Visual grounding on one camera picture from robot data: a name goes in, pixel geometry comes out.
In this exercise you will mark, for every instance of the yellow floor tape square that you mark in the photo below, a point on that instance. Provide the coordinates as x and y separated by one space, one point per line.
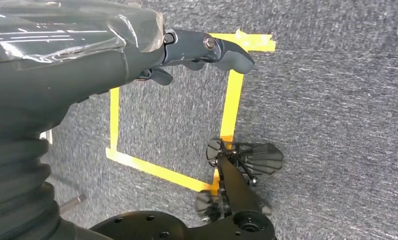
232 99

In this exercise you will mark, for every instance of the grey metal rod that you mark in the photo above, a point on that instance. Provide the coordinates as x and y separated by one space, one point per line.
74 202

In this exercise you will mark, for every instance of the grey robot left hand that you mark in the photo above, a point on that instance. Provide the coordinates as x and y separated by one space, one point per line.
53 82

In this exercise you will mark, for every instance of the small white object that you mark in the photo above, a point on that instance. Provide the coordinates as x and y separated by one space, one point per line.
47 136

